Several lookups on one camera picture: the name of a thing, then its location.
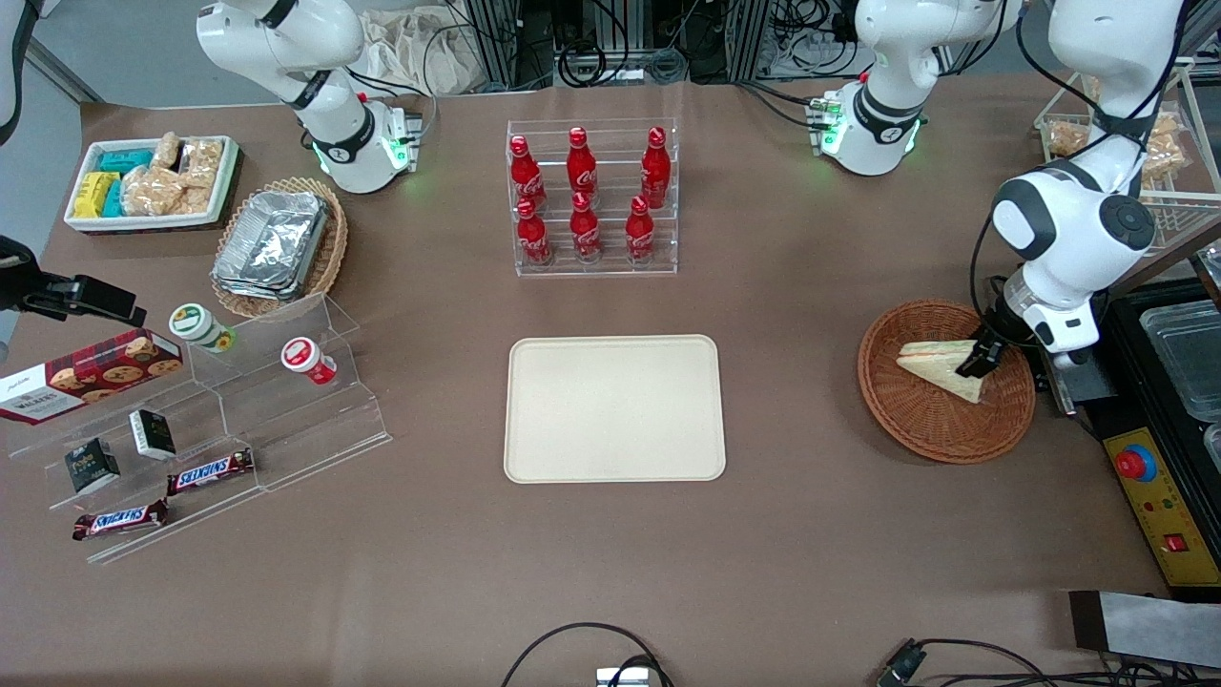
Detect red cola bottle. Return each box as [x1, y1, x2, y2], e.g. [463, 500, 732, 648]
[640, 127, 673, 210]
[625, 196, 657, 266]
[567, 127, 599, 198]
[516, 198, 554, 268]
[509, 135, 548, 212]
[569, 191, 604, 264]

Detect small black box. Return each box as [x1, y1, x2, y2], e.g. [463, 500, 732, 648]
[129, 408, 178, 463]
[64, 437, 122, 496]

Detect stacked foil containers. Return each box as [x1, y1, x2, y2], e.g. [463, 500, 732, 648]
[211, 191, 331, 302]

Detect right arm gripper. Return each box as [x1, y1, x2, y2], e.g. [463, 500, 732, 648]
[0, 236, 147, 328]

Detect red cookie box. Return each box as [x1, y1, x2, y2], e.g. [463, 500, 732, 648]
[0, 328, 185, 427]

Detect oval light wicker basket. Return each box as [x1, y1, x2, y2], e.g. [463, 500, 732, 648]
[211, 177, 350, 320]

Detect clear plastic container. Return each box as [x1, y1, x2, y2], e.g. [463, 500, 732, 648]
[1139, 300, 1221, 424]

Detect red lid white cup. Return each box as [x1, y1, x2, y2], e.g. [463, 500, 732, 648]
[280, 337, 339, 386]

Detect white rectangular snack bin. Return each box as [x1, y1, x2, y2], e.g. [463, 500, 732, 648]
[64, 135, 242, 236]

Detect green lid white cup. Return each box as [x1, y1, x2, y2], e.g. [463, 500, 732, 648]
[169, 303, 236, 355]

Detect red emergency button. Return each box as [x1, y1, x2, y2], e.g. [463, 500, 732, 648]
[1115, 444, 1158, 485]

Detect brown Snickers bar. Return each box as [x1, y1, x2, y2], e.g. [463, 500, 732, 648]
[166, 448, 257, 498]
[72, 499, 172, 543]

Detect clear bag of bread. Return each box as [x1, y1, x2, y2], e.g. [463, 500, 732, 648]
[1140, 113, 1190, 180]
[1045, 118, 1094, 159]

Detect round brown wicker basket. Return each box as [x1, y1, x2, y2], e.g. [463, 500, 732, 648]
[857, 300, 1038, 466]

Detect crumpled white cloth bag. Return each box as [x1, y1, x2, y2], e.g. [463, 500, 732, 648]
[360, 8, 479, 97]

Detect beige plastic tray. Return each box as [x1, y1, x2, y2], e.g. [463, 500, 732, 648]
[504, 334, 727, 485]

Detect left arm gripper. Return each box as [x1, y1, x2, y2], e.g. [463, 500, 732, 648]
[956, 286, 1044, 380]

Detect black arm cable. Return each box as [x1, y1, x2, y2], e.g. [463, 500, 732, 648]
[969, 0, 1193, 335]

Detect yellow snack packet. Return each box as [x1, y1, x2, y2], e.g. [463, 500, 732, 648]
[73, 172, 121, 219]

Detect clear acrylic bottle rack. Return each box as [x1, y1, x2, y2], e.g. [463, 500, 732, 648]
[506, 118, 680, 279]

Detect black cable with connector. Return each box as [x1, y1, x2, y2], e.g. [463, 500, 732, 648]
[876, 637, 1221, 687]

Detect black arched cable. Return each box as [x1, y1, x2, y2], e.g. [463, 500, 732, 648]
[500, 622, 674, 687]

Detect black sealing machine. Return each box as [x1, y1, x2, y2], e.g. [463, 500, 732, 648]
[1034, 277, 1221, 603]

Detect clear acrylic step display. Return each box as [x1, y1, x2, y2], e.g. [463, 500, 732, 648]
[5, 293, 393, 566]

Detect black coiled cable bundle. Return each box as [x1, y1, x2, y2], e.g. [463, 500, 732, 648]
[553, 0, 690, 89]

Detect white wire rack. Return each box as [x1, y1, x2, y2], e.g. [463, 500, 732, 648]
[1034, 57, 1221, 257]

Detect triangle sandwich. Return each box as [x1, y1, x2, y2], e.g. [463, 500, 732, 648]
[896, 340, 985, 405]

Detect aluminium frame post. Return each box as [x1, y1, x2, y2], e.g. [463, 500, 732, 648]
[462, 0, 522, 89]
[730, 0, 776, 82]

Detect grey flat sheet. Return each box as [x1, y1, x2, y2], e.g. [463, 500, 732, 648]
[1068, 589, 1221, 670]

